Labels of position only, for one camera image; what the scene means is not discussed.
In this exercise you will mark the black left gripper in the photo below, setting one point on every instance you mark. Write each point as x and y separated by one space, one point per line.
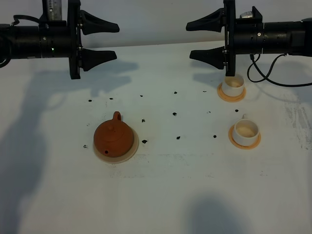
61 39

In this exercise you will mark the far white teacup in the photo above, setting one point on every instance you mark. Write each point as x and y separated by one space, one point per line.
233 86

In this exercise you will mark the near orange cup coaster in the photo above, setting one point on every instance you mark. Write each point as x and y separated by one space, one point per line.
254 145

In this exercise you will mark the beige round teapot coaster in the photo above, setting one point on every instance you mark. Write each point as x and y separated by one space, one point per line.
123 158

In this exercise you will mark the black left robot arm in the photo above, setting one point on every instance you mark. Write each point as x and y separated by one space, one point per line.
21 39

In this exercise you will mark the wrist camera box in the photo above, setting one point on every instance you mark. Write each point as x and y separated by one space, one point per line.
52 10
253 16

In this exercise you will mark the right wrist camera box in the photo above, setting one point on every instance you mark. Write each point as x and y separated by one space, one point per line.
253 16

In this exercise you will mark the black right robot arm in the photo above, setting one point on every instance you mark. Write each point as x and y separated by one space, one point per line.
293 38

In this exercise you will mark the brown clay teapot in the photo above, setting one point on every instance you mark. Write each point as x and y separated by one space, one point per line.
113 138

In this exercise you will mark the far orange cup coaster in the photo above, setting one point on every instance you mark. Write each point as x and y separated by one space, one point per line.
229 98

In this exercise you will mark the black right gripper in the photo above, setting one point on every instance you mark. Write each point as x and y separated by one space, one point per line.
240 38

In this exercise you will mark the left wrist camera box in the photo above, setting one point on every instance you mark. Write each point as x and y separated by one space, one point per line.
52 10

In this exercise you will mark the near white teacup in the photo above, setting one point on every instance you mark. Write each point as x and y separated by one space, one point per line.
246 131

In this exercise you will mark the orange cup coaster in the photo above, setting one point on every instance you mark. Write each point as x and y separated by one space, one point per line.
254 145
229 98

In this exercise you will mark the white teacup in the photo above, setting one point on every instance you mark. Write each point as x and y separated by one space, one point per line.
233 86
246 131

